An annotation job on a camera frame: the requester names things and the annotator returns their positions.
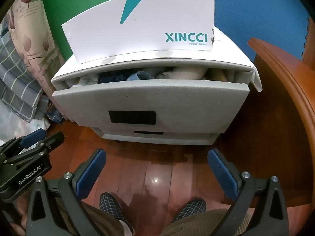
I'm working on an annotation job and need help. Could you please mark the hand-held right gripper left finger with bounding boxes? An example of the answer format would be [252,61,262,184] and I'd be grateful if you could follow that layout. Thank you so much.
[25,148,107,236]

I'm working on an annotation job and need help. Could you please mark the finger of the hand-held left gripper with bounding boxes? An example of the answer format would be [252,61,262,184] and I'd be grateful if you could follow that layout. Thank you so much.
[5,131,65,164]
[0,128,47,153]

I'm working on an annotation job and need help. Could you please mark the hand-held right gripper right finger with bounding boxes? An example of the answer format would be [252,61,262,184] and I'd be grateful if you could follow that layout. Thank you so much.
[207,148,289,236]

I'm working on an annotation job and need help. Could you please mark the white low drawer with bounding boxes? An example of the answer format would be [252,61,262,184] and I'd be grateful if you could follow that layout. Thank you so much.
[102,128,213,145]

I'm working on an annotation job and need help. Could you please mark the white floral underwear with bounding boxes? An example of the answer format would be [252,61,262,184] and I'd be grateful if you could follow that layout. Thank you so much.
[71,75,100,88]

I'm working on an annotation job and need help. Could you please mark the navy underwear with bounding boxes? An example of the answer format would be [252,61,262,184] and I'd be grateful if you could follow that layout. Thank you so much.
[98,71,136,84]

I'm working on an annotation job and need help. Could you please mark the beige underwear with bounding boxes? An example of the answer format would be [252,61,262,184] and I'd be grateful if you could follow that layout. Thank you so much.
[157,66,209,80]

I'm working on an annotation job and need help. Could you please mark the white drawer cabinet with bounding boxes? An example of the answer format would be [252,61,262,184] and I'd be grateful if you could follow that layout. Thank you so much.
[51,27,262,146]

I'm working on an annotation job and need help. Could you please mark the clear plastic bag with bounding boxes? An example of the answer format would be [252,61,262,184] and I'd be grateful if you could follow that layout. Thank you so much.
[0,101,50,148]

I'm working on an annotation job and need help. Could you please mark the small blue printed bag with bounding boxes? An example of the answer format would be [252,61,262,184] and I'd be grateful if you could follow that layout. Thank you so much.
[47,102,66,124]

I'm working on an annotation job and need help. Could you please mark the person's left plaid slipper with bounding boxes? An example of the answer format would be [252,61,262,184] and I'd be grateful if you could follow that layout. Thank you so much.
[99,192,135,235]

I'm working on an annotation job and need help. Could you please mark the person's plaid slipper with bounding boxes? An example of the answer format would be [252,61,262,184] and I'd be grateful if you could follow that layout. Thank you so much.
[99,192,135,235]
[172,198,207,223]

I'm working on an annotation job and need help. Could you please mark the person's right plaid slipper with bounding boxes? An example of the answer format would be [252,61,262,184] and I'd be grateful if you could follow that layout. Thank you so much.
[172,198,207,223]

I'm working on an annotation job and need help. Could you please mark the grey plaid blanket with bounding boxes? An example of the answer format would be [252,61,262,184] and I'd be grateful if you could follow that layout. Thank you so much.
[0,33,50,123]

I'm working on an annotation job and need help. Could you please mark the floral quilt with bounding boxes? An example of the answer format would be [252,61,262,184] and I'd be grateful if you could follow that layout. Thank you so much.
[0,0,66,104]

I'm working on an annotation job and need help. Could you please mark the white printed cabinet cover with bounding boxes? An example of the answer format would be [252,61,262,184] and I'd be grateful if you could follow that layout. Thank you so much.
[65,27,262,92]

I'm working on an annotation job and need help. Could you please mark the white teal shoe box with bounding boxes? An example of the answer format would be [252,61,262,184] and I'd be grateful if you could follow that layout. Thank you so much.
[61,0,215,62]

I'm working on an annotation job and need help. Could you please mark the brown wooden bed frame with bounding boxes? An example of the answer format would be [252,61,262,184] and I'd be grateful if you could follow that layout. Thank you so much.
[214,37,315,227]

